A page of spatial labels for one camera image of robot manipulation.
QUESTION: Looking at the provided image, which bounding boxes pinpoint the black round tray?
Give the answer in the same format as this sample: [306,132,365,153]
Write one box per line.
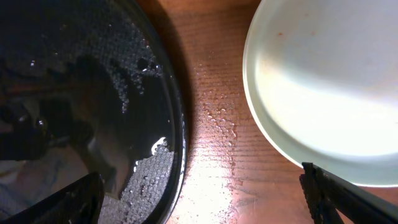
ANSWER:
[1,0,188,223]

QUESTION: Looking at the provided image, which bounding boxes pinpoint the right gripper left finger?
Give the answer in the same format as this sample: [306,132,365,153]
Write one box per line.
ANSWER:
[1,172,104,224]

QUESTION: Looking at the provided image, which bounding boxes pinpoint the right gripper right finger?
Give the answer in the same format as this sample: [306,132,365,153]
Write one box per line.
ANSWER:
[299,162,397,224]

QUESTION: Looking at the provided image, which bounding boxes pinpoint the light green plate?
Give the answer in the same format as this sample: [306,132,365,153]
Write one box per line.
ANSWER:
[243,0,397,187]

